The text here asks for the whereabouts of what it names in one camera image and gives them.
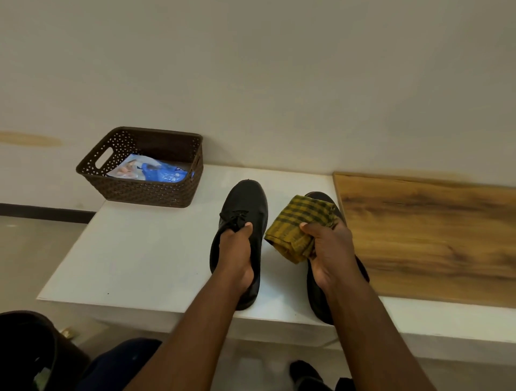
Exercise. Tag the yellow checked cloth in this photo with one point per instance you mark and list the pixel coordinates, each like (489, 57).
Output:
(294, 225)

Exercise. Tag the small golden object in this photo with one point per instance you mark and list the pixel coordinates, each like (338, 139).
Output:
(67, 332)

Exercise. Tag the person's left hand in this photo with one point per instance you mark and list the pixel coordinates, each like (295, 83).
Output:
(236, 258)

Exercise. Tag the person's dark trousers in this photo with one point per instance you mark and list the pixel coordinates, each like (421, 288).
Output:
(117, 364)

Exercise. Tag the black bucket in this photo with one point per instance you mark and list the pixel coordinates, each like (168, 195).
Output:
(68, 362)

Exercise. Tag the person's left forearm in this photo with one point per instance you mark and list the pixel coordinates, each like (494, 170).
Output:
(189, 342)

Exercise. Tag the black leather shoe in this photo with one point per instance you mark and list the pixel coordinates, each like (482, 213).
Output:
(318, 306)
(246, 201)

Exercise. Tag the brown perforated plastic basket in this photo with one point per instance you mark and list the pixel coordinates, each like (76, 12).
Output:
(141, 195)

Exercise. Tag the person's right hand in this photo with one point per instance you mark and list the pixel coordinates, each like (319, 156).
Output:
(332, 258)

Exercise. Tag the wooden board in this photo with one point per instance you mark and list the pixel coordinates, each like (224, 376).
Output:
(435, 241)

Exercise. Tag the person's right forearm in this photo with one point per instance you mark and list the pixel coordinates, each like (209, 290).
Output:
(375, 342)

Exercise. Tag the blue and white plastic packet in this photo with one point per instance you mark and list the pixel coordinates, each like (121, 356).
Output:
(161, 173)

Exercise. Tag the person's black worn shoe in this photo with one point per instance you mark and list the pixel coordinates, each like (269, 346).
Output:
(304, 374)

